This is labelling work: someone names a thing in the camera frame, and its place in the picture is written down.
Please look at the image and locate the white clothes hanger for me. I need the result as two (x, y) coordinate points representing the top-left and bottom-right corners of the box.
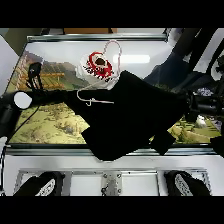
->
(76, 39), (123, 108)

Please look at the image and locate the black garment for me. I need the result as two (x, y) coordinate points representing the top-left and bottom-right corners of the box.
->
(65, 69), (188, 163)

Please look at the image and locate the black cable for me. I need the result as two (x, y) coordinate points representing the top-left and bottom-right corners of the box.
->
(6, 104), (41, 141)

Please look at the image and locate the pale patterned garment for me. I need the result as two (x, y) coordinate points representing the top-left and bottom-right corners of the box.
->
(194, 85), (224, 131)

